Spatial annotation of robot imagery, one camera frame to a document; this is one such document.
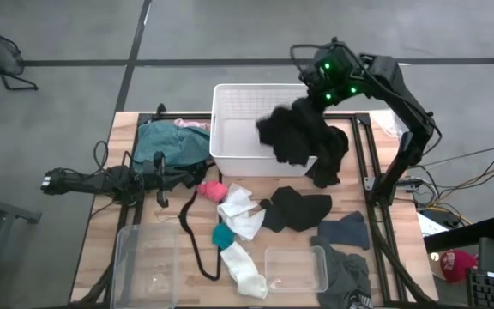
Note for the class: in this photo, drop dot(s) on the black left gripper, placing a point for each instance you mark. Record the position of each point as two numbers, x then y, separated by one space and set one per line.
161 180

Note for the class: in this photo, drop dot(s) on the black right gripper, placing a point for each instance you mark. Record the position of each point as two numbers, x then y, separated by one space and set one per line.
333 77

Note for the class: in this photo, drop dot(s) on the hot pink sock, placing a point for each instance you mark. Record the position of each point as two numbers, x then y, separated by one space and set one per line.
212 191

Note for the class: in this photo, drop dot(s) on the teal polka dot cloth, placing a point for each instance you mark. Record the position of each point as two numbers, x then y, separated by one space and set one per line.
170 143

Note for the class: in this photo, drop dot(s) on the white cloth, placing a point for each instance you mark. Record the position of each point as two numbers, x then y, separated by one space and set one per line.
247 225
236 201

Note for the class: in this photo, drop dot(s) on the large black garment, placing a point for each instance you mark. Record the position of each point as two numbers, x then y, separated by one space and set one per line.
298 137

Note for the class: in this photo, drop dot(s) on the small teal sock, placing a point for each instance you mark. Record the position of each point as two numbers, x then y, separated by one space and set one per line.
222 236

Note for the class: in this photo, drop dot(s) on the small black cloth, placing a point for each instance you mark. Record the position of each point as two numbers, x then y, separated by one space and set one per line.
272 219

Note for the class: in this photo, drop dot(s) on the white ribbed sock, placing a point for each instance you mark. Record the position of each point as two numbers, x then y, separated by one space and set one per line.
245 272

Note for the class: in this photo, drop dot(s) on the black knit cloth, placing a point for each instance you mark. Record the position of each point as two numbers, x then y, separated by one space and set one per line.
305 210

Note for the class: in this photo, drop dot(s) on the navy blue cloth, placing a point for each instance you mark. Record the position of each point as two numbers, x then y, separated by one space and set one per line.
345 232

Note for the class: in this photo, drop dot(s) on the dark grey printed shirt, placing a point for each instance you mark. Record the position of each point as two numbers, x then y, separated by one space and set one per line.
341 274

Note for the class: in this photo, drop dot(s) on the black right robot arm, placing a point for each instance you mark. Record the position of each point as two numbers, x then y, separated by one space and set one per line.
401 90

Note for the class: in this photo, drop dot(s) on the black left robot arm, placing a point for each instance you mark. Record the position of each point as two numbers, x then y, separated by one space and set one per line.
84 182

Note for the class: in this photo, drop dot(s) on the black velvet clothes hanger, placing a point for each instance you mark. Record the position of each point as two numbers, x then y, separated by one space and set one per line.
185 227

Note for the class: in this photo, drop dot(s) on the light pink cloth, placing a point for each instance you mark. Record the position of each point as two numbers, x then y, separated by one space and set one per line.
191 124

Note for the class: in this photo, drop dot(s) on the white plastic laundry basket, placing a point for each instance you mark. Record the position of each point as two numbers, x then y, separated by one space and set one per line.
234 141

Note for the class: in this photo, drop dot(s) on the clear plastic bag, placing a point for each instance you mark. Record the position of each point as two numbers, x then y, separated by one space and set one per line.
386 122

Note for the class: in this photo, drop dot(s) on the large clear plastic bin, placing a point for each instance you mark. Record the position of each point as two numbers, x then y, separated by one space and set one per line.
144 257

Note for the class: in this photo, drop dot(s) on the small clear plastic container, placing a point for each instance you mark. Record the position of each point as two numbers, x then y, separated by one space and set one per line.
296 270

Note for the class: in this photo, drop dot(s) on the white paper sheet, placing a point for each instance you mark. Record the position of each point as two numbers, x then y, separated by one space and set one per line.
429 225

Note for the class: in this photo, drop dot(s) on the black desk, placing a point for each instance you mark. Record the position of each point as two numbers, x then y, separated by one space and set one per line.
457 236

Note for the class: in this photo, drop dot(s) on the red cap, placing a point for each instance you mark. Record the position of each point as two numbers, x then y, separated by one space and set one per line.
457 264

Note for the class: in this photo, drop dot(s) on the black keyboard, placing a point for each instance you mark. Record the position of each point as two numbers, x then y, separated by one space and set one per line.
491 294

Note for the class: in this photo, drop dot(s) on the black metal table frame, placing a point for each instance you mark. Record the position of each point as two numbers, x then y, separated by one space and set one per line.
363 118

